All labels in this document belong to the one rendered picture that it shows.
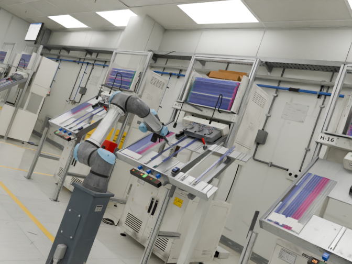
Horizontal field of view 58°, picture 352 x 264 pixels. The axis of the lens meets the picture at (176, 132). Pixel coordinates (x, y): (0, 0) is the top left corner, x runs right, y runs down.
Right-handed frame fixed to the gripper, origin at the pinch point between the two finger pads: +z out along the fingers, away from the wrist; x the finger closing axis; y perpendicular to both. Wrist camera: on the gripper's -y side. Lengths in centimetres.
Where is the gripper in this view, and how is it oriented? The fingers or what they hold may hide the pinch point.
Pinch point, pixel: (165, 145)
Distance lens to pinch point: 265.4
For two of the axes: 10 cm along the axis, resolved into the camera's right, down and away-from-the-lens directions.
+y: 6.4, -6.4, 4.4
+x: -6.9, -2.2, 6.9
